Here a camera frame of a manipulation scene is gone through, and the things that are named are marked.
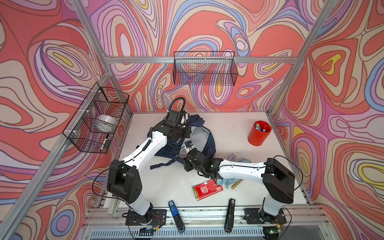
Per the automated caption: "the black wire basket on rear wall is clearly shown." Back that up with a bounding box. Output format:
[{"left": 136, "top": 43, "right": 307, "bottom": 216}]
[{"left": 173, "top": 50, "right": 238, "bottom": 86}]

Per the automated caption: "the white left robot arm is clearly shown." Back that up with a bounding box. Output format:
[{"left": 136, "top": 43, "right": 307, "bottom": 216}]
[{"left": 107, "top": 110, "right": 192, "bottom": 216}]

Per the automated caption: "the silver tape roll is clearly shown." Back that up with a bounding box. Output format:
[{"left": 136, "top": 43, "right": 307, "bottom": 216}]
[{"left": 94, "top": 115, "right": 118, "bottom": 134}]

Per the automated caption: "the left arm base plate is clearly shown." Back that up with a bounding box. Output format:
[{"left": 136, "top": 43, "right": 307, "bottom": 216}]
[{"left": 122, "top": 209, "right": 167, "bottom": 227}]

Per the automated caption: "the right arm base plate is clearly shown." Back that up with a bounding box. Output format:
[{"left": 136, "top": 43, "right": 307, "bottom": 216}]
[{"left": 243, "top": 208, "right": 287, "bottom": 225}]

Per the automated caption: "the navy blue backpack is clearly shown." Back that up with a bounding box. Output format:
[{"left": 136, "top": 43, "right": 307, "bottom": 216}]
[{"left": 150, "top": 115, "right": 216, "bottom": 170}]

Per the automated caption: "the light blue pencil case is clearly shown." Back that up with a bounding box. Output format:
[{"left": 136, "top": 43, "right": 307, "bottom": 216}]
[{"left": 216, "top": 158, "right": 251, "bottom": 188}]

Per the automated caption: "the blue stapler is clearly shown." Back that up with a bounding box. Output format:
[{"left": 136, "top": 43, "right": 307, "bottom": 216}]
[{"left": 168, "top": 200, "right": 185, "bottom": 234}]

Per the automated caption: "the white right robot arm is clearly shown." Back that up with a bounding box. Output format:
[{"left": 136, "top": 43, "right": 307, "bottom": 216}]
[{"left": 182, "top": 148, "right": 296, "bottom": 217}]

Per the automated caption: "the wooden pencil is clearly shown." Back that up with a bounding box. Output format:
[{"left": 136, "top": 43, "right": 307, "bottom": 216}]
[{"left": 231, "top": 180, "right": 243, "bottom": 190}]

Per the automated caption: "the clear plastic pen box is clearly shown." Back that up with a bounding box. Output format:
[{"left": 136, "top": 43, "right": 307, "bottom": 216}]
[{"left": 225, "top": 153, "right": 237, "bottom": 161}]

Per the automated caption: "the red packet with white label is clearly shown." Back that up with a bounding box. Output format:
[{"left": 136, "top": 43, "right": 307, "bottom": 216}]
[{"left": 192, "top": 180, "right": 224, "bottom": 201}]

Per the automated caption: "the black wire basket on left wall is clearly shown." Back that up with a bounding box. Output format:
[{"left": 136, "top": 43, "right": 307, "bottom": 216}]
[{"left": 63, "top": 83, "right": 130, "bottom": 154}]

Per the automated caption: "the black wire basket on wall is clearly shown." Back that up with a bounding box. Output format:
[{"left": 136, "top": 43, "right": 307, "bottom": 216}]
[
  {"left": 63, "top": 83, "right": 130, "bottom": 154},
  {"left": 173, "top": 50, "right": 238, "bottom": 86}
]

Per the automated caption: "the black stapler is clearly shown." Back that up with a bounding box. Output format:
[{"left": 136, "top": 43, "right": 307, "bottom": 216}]
[{"left": 224, "top": 199, "right": 236, "bottom": 233}]

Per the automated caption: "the red pen cup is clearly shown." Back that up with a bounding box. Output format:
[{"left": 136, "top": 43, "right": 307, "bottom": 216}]
[{"left": 248, "top": 121, "right": 272, "bottom": 147}]

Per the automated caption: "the black marker in left basket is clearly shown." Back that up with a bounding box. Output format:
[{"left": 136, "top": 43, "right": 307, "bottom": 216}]
[{"left": 100, "top": 134, "right": 110, "bottom": 152}]

